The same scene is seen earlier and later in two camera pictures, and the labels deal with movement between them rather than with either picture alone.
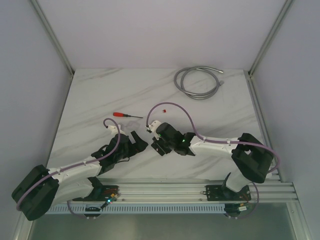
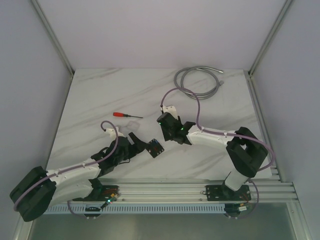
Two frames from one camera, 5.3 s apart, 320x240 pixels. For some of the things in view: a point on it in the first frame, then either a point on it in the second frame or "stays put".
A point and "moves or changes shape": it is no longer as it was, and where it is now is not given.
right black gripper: x=158 y=138 to x=166 y=136
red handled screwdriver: x=118 y=114 stays put
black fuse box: x=161 y=147 moves or changes shape
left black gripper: x=131 y=146 stays put
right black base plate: x=219 y=193 stays put
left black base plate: x=108 y=193 stays put
